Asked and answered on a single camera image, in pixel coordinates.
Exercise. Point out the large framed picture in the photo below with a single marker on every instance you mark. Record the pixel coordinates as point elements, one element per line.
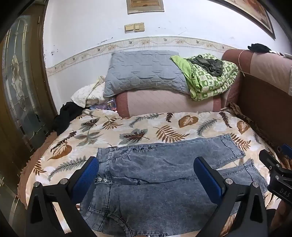
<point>255,13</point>

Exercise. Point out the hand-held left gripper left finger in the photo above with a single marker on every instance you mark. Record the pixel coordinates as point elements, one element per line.
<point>87,175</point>

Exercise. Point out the brown ruffled bedspread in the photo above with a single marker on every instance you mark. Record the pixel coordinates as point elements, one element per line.
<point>29,164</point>

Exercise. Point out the small framed picture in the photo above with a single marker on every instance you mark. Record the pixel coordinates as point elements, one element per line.
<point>146,5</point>

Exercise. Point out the green patterned blanket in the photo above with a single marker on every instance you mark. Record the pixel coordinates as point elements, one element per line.
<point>205,84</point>

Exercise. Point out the small black cloth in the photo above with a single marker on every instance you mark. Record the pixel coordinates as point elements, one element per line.
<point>259,47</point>

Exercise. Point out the leaf printed blanket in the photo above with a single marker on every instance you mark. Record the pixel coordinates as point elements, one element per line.
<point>146,127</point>

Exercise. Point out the grey quilted pillow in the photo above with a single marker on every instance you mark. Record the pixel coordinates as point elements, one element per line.
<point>141,73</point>

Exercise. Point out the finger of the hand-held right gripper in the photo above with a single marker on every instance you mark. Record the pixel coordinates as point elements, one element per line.
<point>269,159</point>
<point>286,150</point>

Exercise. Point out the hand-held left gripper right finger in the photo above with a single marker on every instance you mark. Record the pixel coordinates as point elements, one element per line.
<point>207,182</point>

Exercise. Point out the pink brown sofa back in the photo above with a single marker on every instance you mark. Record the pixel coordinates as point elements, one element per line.
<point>262,95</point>

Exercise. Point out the blue denim pants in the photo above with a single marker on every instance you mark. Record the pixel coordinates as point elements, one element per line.
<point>148,164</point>

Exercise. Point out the cream floral cloth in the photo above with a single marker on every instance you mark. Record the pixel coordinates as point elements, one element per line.
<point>86,94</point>

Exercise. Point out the dark grey cloth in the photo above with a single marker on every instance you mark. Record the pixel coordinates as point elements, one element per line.
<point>212,66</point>

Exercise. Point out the wooden door with glass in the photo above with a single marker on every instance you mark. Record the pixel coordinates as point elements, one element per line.
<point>20,91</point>

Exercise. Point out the person's right forearm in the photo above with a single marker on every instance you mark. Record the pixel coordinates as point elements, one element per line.
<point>282,216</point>

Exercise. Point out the pink bolster cushion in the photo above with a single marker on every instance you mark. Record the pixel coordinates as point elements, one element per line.
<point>168,101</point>

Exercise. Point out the purple patterned cloth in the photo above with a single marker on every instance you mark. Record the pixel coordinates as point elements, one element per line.
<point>107,105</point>

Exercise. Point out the beige light switch panel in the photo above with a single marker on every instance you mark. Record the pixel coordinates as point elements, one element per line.
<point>134,27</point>

